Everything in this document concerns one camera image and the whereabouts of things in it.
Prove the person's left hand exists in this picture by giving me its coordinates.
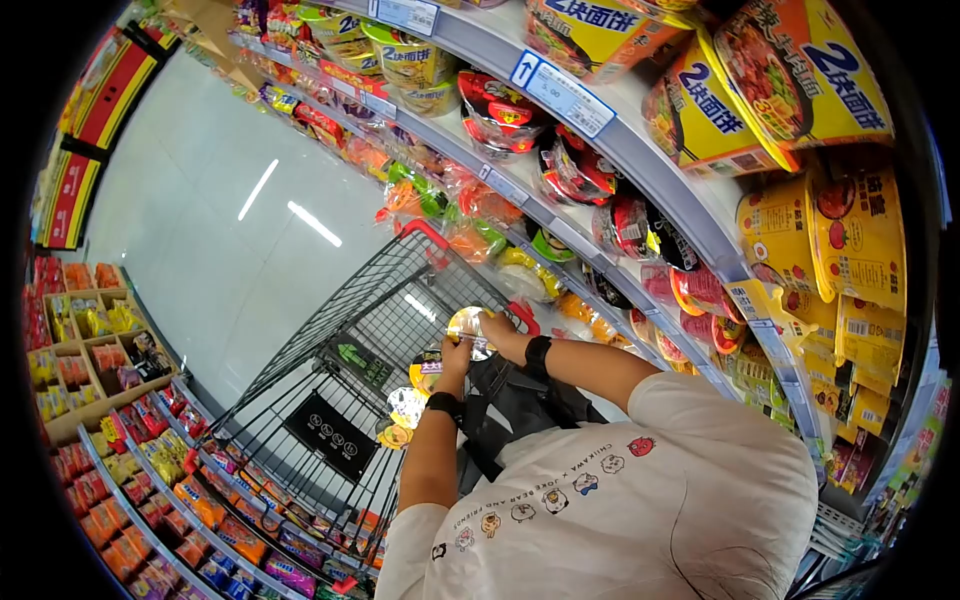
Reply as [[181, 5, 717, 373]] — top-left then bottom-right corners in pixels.
[[438, 335, 476, 381]]

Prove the person's right hand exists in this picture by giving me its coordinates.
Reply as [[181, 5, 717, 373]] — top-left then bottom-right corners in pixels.
[[477, 310, 528, 357]]

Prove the silver lidded noodle bowl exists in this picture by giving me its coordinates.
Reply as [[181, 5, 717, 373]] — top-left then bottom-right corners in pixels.
[[446, 305, 501, 363]]

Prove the yellow purple noodle bowl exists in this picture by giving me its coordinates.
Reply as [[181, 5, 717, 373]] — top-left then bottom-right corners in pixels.
[[408, 348, 446, 397]]

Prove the black wrist band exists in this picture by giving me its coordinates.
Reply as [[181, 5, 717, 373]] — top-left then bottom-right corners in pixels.
[[425, 390, 465, 423], [522, 335, 555, 381]]

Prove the white yellow noodle bowl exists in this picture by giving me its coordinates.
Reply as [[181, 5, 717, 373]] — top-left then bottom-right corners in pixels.
[[385, 385, 429, 431]]

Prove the black bag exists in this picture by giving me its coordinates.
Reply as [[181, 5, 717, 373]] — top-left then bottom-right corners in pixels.
[[453, 355, 610, 498]]

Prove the yellow orange noodle bowl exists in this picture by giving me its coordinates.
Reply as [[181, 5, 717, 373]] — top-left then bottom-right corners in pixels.
[[374, 419, 416, 452]]

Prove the person's body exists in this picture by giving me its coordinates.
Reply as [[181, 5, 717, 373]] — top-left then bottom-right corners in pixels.
[[372, 370, 820, 600]]

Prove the full shop shelf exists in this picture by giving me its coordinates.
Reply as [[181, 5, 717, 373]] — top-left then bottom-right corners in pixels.
[[161, 0, 955, 597], [21, 255, 391, 600]]

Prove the red yellow display stand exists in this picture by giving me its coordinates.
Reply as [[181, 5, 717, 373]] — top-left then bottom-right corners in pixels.
[[28, 13, 183, 253]]

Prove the black wire shopping cart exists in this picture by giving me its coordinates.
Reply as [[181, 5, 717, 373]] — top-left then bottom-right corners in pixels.
[[196, 218, 543, 580]]

